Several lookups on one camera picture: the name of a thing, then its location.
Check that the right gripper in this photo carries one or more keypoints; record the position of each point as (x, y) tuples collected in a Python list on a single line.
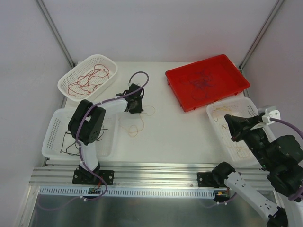
[(246, 128)]

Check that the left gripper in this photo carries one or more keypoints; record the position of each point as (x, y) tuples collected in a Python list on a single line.
[(136, 105)]

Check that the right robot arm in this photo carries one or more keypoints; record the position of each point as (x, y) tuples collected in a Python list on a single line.
[(280, 158)]

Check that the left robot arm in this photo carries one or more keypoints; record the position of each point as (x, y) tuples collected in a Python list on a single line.
[(86, 123)]

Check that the white perforated basket right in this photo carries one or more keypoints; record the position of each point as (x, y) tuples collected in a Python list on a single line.
[(237, 153)]

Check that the white perforated basket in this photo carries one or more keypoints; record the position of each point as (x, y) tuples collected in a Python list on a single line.
[(89, 78), (237, 153), (60, 145)]

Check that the white perforated basket far left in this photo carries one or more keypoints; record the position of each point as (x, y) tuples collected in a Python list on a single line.
[(89, 78)]

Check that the red plastic tray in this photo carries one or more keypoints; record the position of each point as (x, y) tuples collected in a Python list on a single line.
[(204, 82)]

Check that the white perforated basket near left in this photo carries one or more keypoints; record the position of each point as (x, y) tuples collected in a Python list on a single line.
[(60, 145)]

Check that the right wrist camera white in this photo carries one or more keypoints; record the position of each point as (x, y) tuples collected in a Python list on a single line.
[(267, 112)]

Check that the aluminium mounting rail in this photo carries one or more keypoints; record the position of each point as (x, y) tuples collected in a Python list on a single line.
[(126, 174)]

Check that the white slotted cable duct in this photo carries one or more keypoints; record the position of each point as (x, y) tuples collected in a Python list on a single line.
[(128, 192)]

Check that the right frame post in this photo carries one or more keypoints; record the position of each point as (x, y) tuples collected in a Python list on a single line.
[(267, 23)]

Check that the frame post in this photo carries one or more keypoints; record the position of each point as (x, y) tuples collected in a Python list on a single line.
[(267, 23), (48, 18)]

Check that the left frame post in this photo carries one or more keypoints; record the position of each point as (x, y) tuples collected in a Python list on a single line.
[(48, 18)]

